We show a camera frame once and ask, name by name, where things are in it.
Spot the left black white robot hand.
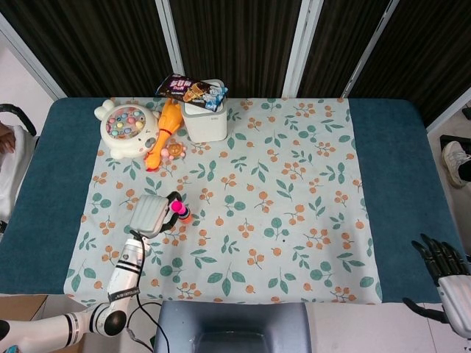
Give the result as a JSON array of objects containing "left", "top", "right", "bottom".
[{"left": 130, "top": 190, "right": 183, "bottom": 237}]

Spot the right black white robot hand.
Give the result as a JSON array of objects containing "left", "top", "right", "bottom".
[{"left": 403, "top": 233, "right": 471, "bottom": 338}]

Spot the orange paw squeeze toy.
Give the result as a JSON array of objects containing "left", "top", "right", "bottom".
[{"left": 162, "top": 142, "right": 188, "bottom": 161}]

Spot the white fishing game toy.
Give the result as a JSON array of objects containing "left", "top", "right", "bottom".
[{"left": 93, "top": 99, "right": 161, "bottom": 160}]

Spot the orange rubber chicken toy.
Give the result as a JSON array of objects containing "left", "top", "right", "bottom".
[{"left": 144, "top": 98, "right": 184, "bottom": 172}]

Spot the white desktop trash bin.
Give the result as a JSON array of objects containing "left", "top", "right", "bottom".
[{"left": 182, "top": 77, "right": 228, "bottom": 143}]

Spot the teal fabric table cover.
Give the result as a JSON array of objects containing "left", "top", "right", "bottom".
[{"left": 0, "top": 97, "right": 471, "bottom": 303}]

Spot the floral leaf print tablecloth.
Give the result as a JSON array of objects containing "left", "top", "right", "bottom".
[{"left": 63, "top": 96, "right": 383, "bottom": 306}]

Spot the dark chocolate snack packet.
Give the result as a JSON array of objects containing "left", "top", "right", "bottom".
[{"left": 156, "top": 74, "right": 222, "bottom": 106}]

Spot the blue white snack packet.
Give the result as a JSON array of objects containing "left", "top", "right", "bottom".
[{"left": 200, "top": 82, "right": 229, "bottom": 111}]

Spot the white sneaker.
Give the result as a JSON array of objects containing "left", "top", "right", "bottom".
[{"left": 442, "top": 140, "right": 471, "bottom": 188}]

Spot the person in white clothes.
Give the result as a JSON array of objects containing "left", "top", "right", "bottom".
[{"left": 0, "top": 121, "right": 40, "bottom": 221}]

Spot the brown cardboard box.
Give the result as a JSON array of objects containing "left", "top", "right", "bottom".
[{"left": 0, "top": 293, "right": 49, "bottom": 323}]

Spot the black floor stand base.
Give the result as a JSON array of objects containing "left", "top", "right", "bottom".
[{"left": 439, "top": 135, "right": 471, "bottom": 154}]

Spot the black chair armrest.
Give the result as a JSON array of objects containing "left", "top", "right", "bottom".
[{"left": 0, "top": 104, "right": 38, "bottom": 138}]

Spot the dark striped partition panel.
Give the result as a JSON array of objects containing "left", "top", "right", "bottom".
[
  {"left": 0, "top": 0, "right": 177, "bottom": 99},
  {"left": 347, "top": 0, "right": 471, "bottom": 128},
  {"left": 294, "top": 0, "right": 397, "bottom": 99},
  {"left": 167, "top": 0, "right": 306, "bottom": 99}
]

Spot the black cable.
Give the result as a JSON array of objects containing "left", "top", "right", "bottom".
[{"left": 127, "top": 229, "right": 163, "bottom": 352}]

